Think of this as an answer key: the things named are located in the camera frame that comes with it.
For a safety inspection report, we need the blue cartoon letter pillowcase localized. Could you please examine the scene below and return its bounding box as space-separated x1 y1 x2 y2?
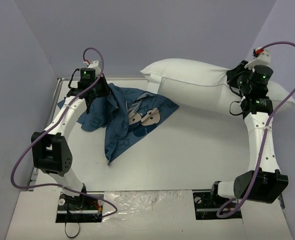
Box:
57 83 180 166

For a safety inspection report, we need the white pillow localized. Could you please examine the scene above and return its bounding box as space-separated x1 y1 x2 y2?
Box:
139 58 295 116

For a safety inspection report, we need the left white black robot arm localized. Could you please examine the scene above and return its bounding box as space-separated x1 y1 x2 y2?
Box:
31 66 111 209

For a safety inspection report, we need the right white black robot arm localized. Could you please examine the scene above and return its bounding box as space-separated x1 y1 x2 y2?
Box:
209 61 289 207

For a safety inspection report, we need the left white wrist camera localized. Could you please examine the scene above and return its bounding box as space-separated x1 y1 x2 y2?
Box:
83 60 105 76

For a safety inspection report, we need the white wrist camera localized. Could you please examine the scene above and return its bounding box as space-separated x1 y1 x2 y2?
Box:
244 47 271 70
83 60 105 76

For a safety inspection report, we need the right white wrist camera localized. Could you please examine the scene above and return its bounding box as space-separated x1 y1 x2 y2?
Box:
244 47 271 70

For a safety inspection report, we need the left aluminium table rail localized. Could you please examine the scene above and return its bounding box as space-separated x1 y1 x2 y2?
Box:
28 77 63 192

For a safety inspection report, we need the aluminium table rail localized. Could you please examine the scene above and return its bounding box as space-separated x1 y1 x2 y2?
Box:
277 193 285 210
28 77 63 192

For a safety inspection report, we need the right aluminium table rail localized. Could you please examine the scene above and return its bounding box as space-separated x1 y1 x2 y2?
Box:
277 193 285 210

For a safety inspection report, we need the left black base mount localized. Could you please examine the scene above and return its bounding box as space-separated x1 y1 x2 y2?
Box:
55 192 104 223

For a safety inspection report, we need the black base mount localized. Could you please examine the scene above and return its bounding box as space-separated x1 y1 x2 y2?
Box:
192 189 242 221
55 192 104 223

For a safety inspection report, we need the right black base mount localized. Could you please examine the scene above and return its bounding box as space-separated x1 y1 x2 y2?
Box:
192 189 242 221

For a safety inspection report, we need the black thin cable loop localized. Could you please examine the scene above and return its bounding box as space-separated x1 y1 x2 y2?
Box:
64 221 81 239

